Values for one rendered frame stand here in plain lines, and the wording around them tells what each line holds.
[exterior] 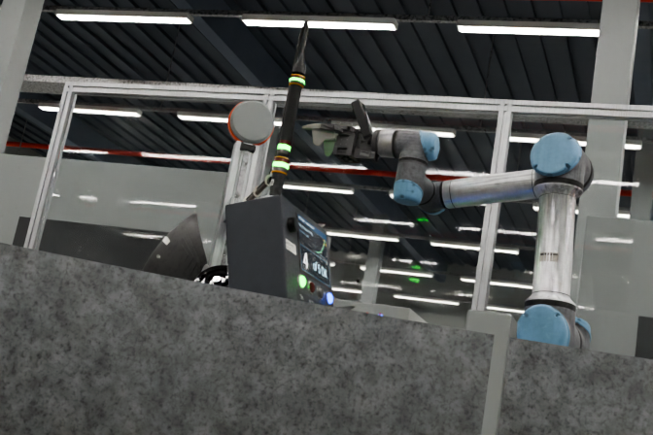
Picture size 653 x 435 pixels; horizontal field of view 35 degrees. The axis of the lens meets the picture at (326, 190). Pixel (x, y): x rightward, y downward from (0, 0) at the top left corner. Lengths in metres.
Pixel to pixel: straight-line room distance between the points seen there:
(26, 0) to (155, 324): 8.42
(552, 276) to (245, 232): 0.85
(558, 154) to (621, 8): 5.10
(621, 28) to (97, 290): 6.70
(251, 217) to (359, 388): 0.96
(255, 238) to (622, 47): 5.77
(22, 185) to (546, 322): 3.60
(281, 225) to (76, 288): 0.93
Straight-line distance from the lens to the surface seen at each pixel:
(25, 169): 5.49
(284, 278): 1.78
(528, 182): 2.64
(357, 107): 2.74
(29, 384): 0.91
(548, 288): 2.40
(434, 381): 0.91
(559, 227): 2.43
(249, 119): 3.52
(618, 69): 7.33
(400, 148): 2.66
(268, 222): 1.81
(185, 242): 2.93
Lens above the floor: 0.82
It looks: 14 degrees up
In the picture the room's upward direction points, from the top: 10 degrees clockwise
